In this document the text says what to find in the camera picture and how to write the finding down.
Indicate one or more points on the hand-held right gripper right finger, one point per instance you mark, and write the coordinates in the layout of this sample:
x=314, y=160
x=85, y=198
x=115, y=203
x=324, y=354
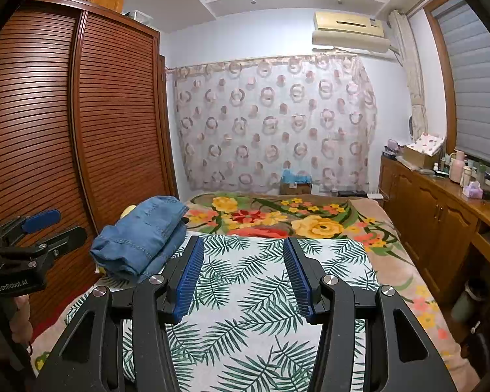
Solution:
x=298, y=277

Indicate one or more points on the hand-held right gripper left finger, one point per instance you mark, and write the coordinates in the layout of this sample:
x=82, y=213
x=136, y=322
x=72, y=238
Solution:
x=188, y=281

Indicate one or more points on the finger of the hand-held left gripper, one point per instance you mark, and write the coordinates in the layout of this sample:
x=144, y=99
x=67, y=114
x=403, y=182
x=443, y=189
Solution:
x=41, y=220
x=65, y=237

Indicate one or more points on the blue denim pants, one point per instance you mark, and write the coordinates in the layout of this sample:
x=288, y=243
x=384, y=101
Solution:
x=143, y=237

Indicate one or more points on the person's left hand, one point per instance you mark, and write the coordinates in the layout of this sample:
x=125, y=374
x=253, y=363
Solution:
x=24, y=318

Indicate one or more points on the floral blanket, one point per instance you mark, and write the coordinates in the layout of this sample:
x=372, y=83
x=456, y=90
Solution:
x=310, y=220

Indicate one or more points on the palm leaf print quilt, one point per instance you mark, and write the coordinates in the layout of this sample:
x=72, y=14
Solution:
x=237, y=314

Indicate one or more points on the yellow plush toy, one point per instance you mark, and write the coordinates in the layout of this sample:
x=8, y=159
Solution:
x=128, y=212

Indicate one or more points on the wooden slatted wardrobe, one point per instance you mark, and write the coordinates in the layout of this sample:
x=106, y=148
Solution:
x=45, y=130

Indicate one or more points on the cardboard box with blue cloth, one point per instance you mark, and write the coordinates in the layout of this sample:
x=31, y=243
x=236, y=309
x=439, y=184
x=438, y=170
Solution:
x=296, y=181

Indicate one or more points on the wooden cabinet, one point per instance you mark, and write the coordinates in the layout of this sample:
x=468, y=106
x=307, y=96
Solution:
x=424, y=220

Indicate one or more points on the small purple container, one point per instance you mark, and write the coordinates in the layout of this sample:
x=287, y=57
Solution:
x=392, y=145

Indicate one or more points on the green trash bin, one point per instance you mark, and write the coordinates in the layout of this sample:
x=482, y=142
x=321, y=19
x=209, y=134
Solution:
x=469, y=300

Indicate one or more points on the spotted white box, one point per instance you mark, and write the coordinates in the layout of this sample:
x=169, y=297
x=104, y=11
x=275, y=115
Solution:
x=426, y=147

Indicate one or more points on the pink thermos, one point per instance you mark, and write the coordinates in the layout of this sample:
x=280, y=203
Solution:
x=457, y=167

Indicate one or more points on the purple tissue holder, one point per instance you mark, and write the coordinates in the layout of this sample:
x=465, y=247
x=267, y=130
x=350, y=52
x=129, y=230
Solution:
x=473, y=191

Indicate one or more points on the beige tied curtain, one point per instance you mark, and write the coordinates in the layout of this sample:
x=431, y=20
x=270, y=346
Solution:
x=414, y=90

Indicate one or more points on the clear plastic storage box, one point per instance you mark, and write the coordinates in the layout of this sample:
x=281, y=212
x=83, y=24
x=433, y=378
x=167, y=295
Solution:
x=142, y=16

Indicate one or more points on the grey window blind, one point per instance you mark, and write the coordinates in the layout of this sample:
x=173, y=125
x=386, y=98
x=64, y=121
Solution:
x=477, y=90

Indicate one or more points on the wall air conditioner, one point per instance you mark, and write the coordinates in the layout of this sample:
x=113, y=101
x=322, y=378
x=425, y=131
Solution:
x=351, y=30

